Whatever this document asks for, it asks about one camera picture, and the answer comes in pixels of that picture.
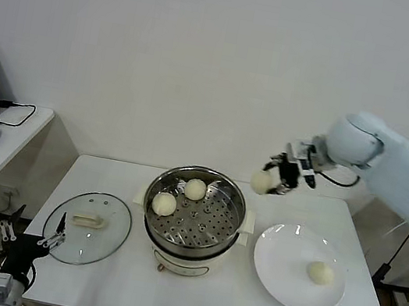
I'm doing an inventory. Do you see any cream electric cooker pot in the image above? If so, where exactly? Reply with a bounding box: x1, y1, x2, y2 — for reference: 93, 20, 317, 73
122, 184, 259, 290

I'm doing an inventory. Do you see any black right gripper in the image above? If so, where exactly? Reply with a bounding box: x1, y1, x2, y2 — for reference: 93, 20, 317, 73
259, 154, 305, 201

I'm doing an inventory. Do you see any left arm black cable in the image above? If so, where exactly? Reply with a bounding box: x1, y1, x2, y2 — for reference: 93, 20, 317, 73
20, 259, 39, 290

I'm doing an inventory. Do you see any white round plate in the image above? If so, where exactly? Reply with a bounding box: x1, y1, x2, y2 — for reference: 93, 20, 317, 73
244, 217, 355, 306

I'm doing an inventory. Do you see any black cable with adapter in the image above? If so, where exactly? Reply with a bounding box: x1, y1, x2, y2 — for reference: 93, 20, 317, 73
370, 223, 409, 291

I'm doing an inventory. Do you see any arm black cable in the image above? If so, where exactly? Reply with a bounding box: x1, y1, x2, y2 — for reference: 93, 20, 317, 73
20, 259, 39, 290
316, 168, 362, 190

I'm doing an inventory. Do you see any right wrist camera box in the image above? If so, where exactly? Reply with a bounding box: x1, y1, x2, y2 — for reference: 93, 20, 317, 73
280, 137, 325, 190

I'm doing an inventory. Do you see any black laptop power cable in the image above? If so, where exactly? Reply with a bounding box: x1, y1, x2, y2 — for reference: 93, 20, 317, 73
0, 97, 38, 130

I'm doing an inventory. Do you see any white steamed baozi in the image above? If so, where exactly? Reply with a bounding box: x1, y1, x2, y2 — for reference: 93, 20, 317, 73
182, 176, 209, 203
303, 258, 338, 289
247, 168, 276, 197
149, 190, 179, 219

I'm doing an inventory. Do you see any perforated steel steamer basket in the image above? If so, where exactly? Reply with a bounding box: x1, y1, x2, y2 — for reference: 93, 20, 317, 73
136, 157, 254, 262

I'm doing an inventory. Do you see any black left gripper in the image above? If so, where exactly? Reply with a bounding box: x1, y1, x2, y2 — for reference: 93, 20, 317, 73
0, 200, 72, 283

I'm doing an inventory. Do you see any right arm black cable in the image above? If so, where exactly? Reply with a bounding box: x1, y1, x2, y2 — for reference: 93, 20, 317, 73
316, 168, 362, 190

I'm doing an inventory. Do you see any glass lid with cream handle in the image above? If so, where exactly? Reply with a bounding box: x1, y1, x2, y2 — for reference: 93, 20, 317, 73
37, 183, 137, 274

